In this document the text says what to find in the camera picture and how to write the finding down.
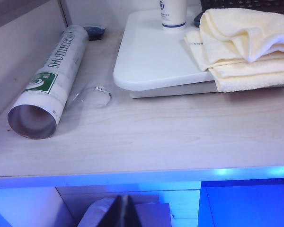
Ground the clear plastic tube lid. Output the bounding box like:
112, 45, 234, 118
73, 85, 114, 108

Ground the small dark blue box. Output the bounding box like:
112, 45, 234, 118
84, 25, 107, 41

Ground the pale yellow towel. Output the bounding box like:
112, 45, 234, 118
184, 8, 284, 93

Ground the white paper cup blue band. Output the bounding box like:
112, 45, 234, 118
159, 0, 188, 28

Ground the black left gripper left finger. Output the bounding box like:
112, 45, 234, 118
108, 195, 127, 227

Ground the rear grey partition panel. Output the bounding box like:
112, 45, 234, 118
60, 0, 162, 33

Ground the black keyboard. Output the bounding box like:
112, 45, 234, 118
200, 0, 284, 15

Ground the white shuttlecock tube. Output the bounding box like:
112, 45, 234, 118
7, 24, 89, 140

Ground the white desk riser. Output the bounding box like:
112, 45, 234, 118
113, 6, 284, 99

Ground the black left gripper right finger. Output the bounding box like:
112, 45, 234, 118
126, 195, 143, 227

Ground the side grey partition panel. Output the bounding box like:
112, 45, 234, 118
0, 0, 71, 126

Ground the black blue computer mouse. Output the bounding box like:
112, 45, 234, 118
192, 12, 205, 28

